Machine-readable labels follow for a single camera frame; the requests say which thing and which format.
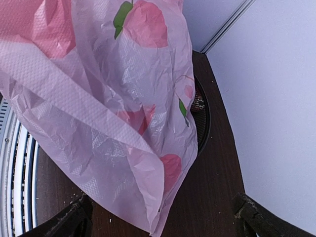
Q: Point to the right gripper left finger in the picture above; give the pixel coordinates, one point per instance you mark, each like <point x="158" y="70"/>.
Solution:
<point x="75" y="220"/>

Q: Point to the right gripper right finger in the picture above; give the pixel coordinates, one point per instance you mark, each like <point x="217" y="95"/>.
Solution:
<point x="253" y="220"/>

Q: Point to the black mesh trash bin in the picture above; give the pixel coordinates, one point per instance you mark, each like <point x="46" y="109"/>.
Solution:
<point x="201" y="114"/>

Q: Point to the pink plastic trash bag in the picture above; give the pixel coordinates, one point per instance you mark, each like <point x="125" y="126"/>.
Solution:
<point x="105" y="87"/>

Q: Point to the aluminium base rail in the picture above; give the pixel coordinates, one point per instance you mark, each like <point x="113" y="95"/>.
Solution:
<point x="18" y="175"/>

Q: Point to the left aluminium frame post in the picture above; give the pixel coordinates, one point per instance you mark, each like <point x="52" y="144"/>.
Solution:
<point x="232" y="19"/>

